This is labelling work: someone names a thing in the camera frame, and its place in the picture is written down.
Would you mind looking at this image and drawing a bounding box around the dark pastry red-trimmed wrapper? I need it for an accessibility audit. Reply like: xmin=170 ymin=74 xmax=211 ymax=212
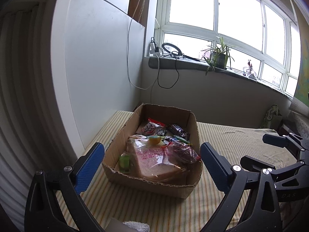
xmin=166 ymin=141 xmax=201 ymax=164

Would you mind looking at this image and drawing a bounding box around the Snickers bar dark wrapper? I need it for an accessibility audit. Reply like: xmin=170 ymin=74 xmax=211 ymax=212
xmin=167 ymin=124 xmax=190 ymax=139

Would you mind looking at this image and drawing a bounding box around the green sweet clear wrapper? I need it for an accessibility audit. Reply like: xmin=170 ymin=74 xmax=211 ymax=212
xmin=119 ymin=154 xmax=130 ymax=173

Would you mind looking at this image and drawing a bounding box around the bread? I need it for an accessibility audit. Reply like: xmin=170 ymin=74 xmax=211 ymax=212
xmin=122 ymin=135 xmax=188 ymax=184

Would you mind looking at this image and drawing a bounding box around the green jelly cup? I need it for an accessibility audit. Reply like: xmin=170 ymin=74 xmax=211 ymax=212
xmin=148 ymin=135 xmax=161 ymax=146

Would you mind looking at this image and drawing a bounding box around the green snack packet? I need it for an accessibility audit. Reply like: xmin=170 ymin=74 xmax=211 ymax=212
xmin=174 ymin=135 xmax=190 ymax=144

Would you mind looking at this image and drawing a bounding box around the black white snack packet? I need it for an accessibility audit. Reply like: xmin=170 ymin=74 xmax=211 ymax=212
xmin=155 ymin=128 xmax=167 ymax=136

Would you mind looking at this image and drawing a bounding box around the green patterned bag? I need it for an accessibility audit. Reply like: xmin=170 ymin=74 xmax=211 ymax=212
xmin=260 ymin=104 xmax=282 ymax=129

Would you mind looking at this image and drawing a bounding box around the white lace cloth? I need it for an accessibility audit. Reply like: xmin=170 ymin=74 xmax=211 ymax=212
xmin=290 ymin=112 xmax=309 ymax=139

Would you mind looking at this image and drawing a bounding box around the striped mattress cover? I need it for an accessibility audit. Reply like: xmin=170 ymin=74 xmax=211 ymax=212
xmin=81 ymin=122 xmax=296 ymax=231

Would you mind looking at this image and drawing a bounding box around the small figurine on sill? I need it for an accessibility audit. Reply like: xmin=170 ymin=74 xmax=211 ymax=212
xmin=243 ymin=60 xmax=257 ymax=80

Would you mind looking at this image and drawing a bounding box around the brown cardboard box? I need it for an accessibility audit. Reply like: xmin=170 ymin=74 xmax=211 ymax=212
xmin=102 ymin=104 xmax=202 ymax=199

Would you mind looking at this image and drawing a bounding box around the potted spider plant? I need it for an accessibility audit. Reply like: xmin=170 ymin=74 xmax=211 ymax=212
xmin=201 ymin=35 xmax=234 ymax=75

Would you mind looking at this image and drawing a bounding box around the white power strip with chargers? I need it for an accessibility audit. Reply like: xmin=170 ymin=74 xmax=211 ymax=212
xmin=149 ymin=37 xmax=161 ymax=57

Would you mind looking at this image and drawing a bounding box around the yellow green wall map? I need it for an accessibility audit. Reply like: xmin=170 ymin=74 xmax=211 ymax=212
xmin=290 ymin=6 xmax=309 ymax=117

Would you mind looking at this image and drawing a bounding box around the black cable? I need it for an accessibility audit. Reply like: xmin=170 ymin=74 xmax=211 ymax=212
xmin=157 ymin=58 xmax=180 ymax=89

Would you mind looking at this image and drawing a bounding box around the white cable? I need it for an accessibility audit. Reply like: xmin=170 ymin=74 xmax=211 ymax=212
xmin=126 ymin=0 xmax=160 ymax=91

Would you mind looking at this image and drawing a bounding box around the black ring light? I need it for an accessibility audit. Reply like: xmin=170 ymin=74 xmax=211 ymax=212
xmin=161 ymin=43 xmax=199 ymax=62

